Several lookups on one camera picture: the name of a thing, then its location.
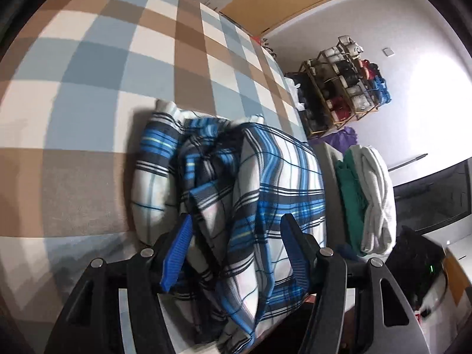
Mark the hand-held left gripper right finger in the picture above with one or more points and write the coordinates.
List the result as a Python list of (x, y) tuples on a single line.
[(295, 254)]

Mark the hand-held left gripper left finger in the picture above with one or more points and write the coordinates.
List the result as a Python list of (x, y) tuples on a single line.
[(179, 254)]

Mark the blue plaid shirt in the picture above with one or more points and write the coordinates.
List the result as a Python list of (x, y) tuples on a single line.
[(287, 177)]

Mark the black flat screen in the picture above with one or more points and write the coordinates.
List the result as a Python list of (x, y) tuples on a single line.
[(435, 199)]

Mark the green cloth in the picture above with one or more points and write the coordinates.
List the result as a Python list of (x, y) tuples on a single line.
[(350, 199)]

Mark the white knit cloth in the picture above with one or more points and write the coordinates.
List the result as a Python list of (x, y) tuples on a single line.
[(379, 191)]

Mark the purple cloth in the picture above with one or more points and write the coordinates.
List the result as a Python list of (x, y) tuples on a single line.
[(343, 138)]

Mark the checkered bed blanket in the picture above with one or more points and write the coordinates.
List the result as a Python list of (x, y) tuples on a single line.
[(92, 81)]

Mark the orange plastic bag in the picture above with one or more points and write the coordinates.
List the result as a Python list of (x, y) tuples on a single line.
[(256, 40)]

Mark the white wall switch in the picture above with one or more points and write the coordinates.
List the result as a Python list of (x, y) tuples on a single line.
[(388, 52)]

